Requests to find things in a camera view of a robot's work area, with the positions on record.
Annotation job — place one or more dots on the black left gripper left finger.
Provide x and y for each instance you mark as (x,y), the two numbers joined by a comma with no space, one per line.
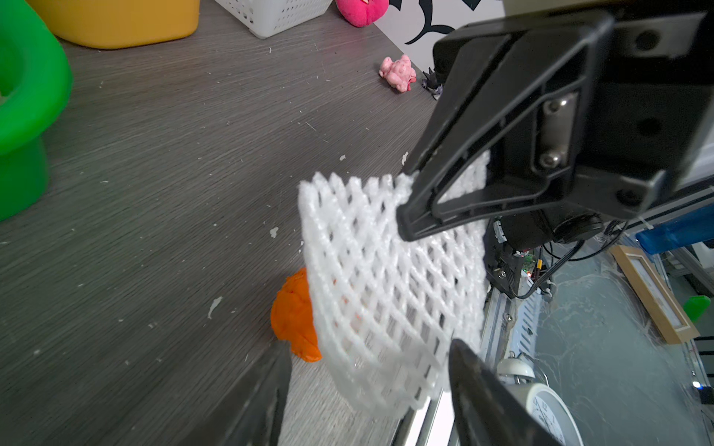
(252,412)

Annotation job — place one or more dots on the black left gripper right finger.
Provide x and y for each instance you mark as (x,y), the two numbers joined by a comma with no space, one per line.
(486,413)

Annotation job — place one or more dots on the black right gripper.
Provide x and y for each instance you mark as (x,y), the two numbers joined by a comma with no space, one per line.
(518,94)

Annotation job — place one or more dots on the orange being unwrapped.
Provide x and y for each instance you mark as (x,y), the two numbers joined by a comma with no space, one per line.
(292,318)

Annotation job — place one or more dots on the white foam net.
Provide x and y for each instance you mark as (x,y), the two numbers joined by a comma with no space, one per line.
(385,310)

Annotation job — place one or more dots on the white analog clock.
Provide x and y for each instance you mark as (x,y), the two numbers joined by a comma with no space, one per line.
(539,400)

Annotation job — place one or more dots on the small black figurine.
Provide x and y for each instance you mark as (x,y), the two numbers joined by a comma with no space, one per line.
(431,83)

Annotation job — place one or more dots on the small pink pig toy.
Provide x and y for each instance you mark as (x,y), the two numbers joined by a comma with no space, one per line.
(399,74)

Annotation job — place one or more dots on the pink white plush doll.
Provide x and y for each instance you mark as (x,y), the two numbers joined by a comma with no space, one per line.
(362,13)

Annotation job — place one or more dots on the white perforated plastic basket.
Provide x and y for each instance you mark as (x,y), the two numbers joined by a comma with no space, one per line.
(266,18)

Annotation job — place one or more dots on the green plastic basket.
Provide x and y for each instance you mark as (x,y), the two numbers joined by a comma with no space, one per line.
(36,84)

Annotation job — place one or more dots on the yellow plastic tub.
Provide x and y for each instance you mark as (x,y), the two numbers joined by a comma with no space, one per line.
(115,24)

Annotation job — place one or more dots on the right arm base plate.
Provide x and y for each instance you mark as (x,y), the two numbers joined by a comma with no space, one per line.
(514,244)

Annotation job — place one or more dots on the wooden picture frame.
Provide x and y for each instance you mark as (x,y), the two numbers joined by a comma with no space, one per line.
(666,312)

